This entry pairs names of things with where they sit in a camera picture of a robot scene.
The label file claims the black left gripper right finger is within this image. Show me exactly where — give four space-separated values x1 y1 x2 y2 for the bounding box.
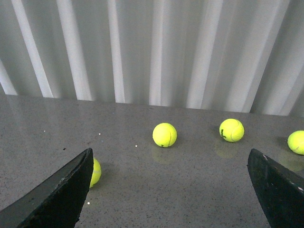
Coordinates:
247 149 304 228

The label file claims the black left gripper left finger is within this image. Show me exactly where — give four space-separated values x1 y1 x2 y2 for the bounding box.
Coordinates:
0 148 94 228

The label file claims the tennis ball far right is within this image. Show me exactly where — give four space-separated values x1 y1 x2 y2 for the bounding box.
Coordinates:
287 130 304 155

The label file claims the tennis ball far left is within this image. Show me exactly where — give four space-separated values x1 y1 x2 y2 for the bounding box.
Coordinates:
89 158 102 188

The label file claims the tennis ball with black logo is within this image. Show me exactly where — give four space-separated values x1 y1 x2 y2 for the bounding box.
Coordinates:
219 118 245 143

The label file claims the tennis ball centre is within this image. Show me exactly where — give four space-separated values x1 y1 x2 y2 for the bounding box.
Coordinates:
152 123 177 148

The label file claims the white pleated curtain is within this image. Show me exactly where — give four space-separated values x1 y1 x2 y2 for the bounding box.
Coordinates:
0 0 304 116

